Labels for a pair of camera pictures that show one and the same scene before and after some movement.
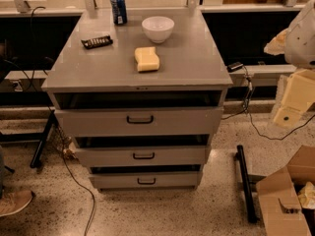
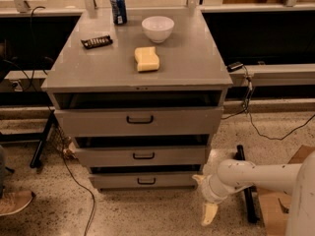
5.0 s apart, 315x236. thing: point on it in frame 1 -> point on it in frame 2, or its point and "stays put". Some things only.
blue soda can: x=119 y=9 stays put
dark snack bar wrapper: x=97 y=42 stays put
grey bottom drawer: x=145 y=180 stays put
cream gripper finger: x=278 y=45 -> x=209 y=214
